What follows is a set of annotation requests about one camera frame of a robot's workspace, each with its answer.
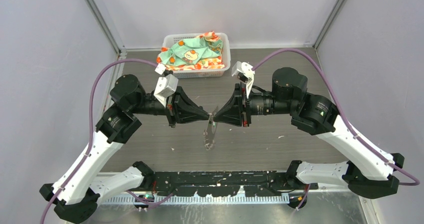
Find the large metal keyring holder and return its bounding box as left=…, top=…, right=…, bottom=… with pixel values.
left=203, top=106, right=219, bottom=151

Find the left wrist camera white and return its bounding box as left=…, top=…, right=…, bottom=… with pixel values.
left=153, top=74, right=179, bottom=107

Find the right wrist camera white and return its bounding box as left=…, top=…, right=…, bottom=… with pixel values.
left=231, top=61, right=255, bottom=99

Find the white plastic basket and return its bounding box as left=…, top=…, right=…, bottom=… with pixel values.
left=162, top=33, right=231, bottom=79

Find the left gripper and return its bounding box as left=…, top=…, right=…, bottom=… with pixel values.
left=130, top=86, right=210, bottom=128

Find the green orange patterned cloth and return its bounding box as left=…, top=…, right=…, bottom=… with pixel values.
left=156, top=32, right=225, bottom=71

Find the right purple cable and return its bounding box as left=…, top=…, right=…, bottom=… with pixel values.
left=251, top=48, right=421, bottom=211

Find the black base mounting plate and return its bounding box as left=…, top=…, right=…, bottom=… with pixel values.
left=131, top=171, right=306, bottom=197

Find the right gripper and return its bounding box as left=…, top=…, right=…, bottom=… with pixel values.
left=213, top=80, right=295, bottom=126

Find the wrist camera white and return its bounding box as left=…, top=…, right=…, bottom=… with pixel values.
left=153, top=74, right=179, bottom=107
left=231, top=61, right=255, bottom=99

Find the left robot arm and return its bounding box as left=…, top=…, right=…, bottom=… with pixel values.
left=40, top=74, right=209, bottom=223

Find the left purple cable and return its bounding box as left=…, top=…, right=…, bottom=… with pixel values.
left=39, top=58, right=176, bottom=224

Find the purple cable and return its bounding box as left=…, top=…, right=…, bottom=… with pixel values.
left=39, top=58, right=176, bottom=224
left=251, top=48, right=421, bottom=211

